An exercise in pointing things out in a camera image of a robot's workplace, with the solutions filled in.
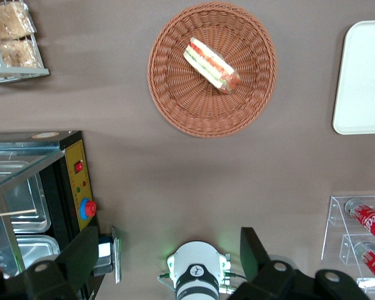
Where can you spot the thin wooden skewer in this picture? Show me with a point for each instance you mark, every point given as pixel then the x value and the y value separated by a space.
pixel 15 212

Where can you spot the clear acrylic bottle rack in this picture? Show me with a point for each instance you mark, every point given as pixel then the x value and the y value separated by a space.
pixel 337 231

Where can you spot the beige plastic serving tray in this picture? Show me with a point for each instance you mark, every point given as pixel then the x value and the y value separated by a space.
pixel 365 78

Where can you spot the wrapped rice cracker pack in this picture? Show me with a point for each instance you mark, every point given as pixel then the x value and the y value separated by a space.
pixel 18 53
pixel 9 18

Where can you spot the steel warmer pan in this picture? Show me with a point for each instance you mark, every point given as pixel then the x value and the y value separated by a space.
pixel 25 193
pixel 37 248

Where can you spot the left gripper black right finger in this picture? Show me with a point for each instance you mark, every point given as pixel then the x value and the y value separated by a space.
pixel 256 262

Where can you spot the black glass food warmer case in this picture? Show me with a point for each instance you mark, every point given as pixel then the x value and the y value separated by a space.
pixel 72 150

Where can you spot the round brown wicker basket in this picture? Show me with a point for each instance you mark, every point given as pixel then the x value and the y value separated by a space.
pixel 175 93

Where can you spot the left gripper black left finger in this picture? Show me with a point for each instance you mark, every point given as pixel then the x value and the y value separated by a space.
pixel 78 250

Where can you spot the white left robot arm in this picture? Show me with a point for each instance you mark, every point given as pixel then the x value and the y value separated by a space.
pixel 197 268

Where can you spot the tomato lettuce sandwich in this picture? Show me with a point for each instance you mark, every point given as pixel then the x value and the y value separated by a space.
pixel 209 64

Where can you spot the tray of packaged pastries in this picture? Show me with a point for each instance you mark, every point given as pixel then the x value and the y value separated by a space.
pixel 18 74

